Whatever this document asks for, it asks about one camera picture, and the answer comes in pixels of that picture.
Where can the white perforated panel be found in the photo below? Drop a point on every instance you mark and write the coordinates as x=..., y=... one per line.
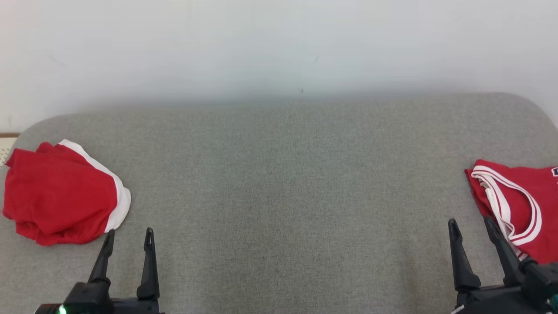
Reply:
x=5, y=150

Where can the red shorts with white stripe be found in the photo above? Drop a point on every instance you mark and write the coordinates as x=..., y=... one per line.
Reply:
x=56, y=196

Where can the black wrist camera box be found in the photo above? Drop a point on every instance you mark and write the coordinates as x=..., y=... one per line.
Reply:
x=540, y=279
x=87, y=294

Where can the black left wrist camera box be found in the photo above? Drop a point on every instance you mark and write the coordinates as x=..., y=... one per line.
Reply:
x=87, y=294

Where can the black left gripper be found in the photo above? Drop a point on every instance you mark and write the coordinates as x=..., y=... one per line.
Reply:
x=135, y=306

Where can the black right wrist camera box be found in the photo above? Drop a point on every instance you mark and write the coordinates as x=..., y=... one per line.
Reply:
x=540, y=279

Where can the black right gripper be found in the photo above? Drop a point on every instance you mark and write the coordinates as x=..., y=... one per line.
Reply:
x=492, y=302

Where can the red and white t-shirt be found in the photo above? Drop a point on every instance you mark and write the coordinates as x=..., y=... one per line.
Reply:
x=540, y=192

